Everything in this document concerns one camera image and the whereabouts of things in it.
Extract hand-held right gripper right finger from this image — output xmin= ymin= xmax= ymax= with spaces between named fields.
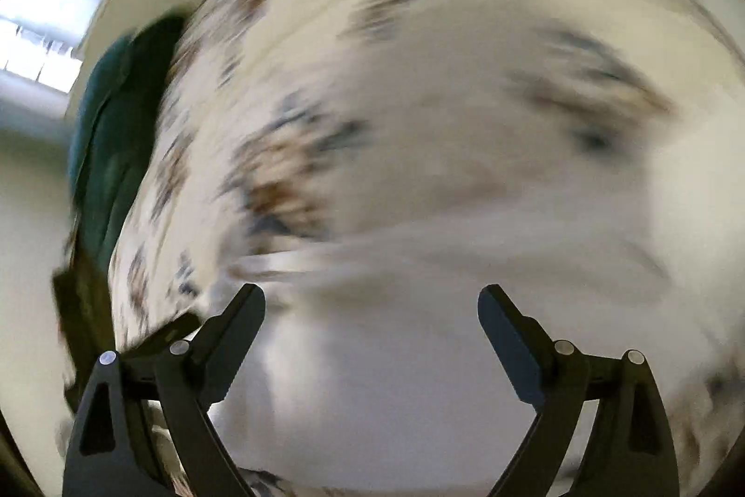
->
xmin=477 ymin=284 xmax=682 ymax=497

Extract floral bed sheet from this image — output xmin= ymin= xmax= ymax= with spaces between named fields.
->
xmin=108 ymin=0 xmax=745 ymax=497

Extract white pants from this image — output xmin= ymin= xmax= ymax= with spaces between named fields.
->
xmin=206 ymin=218 xmax=705 ymax=495

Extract dark teal quilt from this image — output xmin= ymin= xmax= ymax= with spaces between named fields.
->
xmin=67 ymin=13 xmax=194 ymax=273

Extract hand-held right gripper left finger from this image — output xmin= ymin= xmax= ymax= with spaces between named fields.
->
xmin=61 ymin=283 xmax=267 ymax=497

